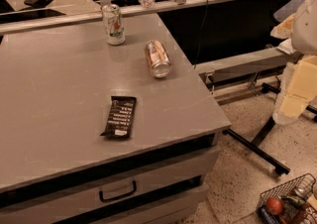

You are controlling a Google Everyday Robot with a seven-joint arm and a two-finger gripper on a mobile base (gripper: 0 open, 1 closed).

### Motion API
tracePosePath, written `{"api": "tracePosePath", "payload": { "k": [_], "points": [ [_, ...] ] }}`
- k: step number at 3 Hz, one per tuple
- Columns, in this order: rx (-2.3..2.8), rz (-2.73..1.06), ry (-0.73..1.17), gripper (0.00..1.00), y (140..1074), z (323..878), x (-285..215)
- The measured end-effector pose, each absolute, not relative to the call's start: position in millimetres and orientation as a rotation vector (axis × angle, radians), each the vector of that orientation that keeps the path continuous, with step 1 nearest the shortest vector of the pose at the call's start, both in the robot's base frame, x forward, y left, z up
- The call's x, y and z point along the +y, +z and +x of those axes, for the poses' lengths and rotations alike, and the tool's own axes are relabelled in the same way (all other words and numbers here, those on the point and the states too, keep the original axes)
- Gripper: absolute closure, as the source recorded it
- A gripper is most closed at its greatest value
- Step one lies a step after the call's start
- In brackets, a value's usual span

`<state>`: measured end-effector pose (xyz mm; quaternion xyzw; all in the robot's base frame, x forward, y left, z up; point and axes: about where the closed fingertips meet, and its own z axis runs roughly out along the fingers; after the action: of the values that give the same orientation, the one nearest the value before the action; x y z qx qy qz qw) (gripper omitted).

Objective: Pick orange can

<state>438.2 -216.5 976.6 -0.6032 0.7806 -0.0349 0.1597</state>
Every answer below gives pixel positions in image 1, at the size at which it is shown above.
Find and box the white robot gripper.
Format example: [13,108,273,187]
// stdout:
[270,0,317,125]

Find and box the orange soda can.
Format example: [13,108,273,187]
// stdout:
[145,40,171,78]

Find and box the white green upright can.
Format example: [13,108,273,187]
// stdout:
[102,4,125,46]

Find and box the green item in basket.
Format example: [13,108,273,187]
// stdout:
[281,186,307,209]

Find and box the red apple in basket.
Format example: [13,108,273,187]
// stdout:
[265,197,283,215]

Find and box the brown box in basket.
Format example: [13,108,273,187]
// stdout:
[290,195,317,224]

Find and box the clear plastic bottle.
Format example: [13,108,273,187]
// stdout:
[139,0,156,8]

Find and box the black snack bar wrapper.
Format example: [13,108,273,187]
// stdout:
[101,96,137,139]

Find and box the grey desk drawer unit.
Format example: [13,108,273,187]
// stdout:
[1,133,219,224]

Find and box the grey metal bench rail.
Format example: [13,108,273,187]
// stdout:
[196,48,301,83]

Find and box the black hanging cable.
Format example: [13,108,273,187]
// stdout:
[193,0,210,69]

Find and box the black metal floor frame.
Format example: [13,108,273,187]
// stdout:
[223,83,317,175]

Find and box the black wire basket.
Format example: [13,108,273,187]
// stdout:
[257,173,317,224]

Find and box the black drawer handle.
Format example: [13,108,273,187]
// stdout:
[98,180,137,203]

